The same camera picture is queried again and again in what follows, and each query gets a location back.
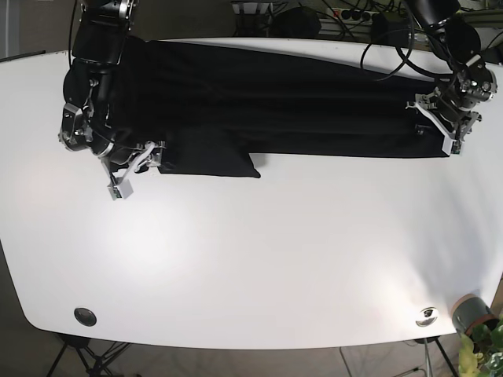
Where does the silver table grommet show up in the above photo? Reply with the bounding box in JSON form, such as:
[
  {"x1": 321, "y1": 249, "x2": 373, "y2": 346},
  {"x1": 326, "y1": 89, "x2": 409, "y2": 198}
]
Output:
[{"x1": 415, "y1": 307, "x2": 439, "y2": 328}]

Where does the black table grommet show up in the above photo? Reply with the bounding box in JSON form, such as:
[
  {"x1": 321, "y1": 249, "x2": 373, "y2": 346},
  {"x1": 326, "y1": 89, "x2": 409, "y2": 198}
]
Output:
[{"x1": 74, "y1": 307, "x2": 97, "y2": 327}]

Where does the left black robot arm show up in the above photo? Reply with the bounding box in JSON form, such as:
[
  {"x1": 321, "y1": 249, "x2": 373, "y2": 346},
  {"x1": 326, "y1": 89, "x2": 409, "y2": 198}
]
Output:
[{"x1": 405, "y1": 1, "x2": 497, "y2": 156}]

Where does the white power strip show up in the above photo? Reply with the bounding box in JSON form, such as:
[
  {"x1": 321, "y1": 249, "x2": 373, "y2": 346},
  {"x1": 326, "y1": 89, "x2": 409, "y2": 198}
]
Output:
[{"x1": 325, "y1": 8, "x2": 377, "y2": 24}]

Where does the grey plant pot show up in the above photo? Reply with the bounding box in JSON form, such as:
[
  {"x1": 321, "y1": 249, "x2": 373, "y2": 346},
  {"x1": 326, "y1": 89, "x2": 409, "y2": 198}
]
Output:
[{"x1": 450, "y1": 294, "x2": 499, "y2": 336}]

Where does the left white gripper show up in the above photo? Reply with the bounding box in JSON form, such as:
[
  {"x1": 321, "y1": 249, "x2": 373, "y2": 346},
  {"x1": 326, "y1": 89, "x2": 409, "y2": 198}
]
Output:
[{"x1": 406, "y1": 88, "x2": 482, "y2": 155}]

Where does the green potted plant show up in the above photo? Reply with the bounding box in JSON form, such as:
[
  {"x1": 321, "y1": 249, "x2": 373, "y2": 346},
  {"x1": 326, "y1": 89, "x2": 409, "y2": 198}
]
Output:
[{"x1": 458, "y1": 317, "x2": 502, "y2": 377}]

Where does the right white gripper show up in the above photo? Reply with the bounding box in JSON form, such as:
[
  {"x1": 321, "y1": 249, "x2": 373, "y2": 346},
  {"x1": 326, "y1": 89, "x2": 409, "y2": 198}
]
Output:
[{"x1": 99, "y1": 141, "x2": 166, "y2": 200}]

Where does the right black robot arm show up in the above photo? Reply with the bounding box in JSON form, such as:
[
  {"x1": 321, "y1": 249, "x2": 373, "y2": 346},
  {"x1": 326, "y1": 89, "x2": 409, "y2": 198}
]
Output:
[{"x1": 58, "y1": 1, "x2": 166, "y2": 199}]

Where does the black T-shirt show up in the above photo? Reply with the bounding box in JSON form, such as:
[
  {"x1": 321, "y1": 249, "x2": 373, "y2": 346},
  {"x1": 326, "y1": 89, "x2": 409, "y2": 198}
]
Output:
[{"x1": 112, "y1": 38, "x2": 444, "y2": 178}]

